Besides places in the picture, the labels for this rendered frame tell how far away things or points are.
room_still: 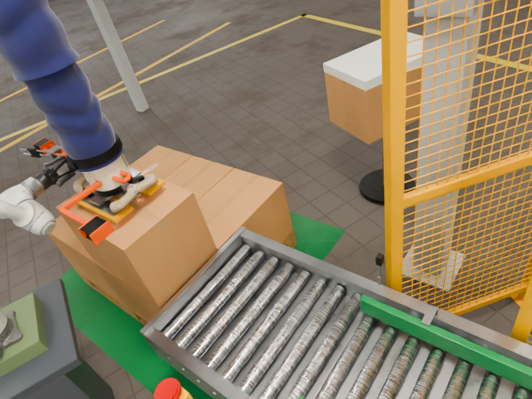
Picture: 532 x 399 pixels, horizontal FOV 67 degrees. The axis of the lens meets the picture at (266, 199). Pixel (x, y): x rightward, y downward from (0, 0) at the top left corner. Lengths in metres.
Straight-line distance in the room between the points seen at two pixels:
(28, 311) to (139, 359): 0.84
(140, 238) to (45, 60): 0.74
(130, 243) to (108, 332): 1.16
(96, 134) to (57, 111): 0.16
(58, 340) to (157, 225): 0.58
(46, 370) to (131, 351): 0.91
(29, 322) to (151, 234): 0.58
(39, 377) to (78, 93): 1.05
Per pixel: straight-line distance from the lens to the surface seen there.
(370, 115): 2.39
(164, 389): 1.16
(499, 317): 2.46
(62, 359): 1.79
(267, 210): 2.34
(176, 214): 1.81
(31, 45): 1.61
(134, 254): 1.75
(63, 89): 1.67
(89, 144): 1.73
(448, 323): 1.67
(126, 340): 2.70
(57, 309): 1.98
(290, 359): 1.65
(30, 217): 1.88
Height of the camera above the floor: 1.99
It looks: 39 degrees down
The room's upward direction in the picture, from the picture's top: 15 degrees counter-clockwise
